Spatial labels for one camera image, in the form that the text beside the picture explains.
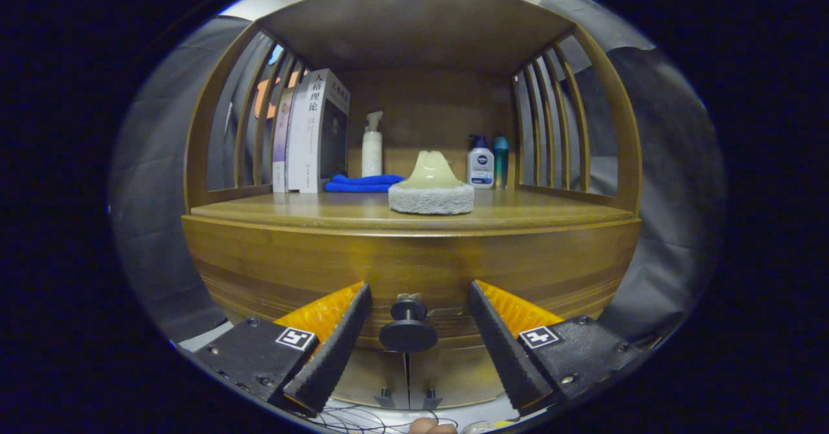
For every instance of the white pump bottle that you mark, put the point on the white pump bottle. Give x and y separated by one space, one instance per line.
372 155

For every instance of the wooden cabinet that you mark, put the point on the wooden cabinet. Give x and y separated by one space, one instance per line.
414 26

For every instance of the purple book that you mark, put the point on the purple book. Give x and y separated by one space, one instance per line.
280 149

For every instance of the teal slim bottle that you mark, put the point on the teal slim bottle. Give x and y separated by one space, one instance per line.
500 162

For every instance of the thin white book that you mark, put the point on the thin white book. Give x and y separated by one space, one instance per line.
296 142

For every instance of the white bottle with blue cap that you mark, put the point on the white bottle with blue cap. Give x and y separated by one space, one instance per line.
480 165

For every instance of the white book with dark cover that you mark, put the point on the white book with dark cover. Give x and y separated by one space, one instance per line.
314 136

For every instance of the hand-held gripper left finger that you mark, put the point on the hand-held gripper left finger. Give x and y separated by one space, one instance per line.
337 350

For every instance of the wooden countertop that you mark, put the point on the wooden countertop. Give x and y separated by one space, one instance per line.
291 210

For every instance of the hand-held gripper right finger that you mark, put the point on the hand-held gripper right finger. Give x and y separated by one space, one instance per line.
502 353

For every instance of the blue folded cloth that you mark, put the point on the blue folded cloth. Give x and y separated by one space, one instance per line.
359 183

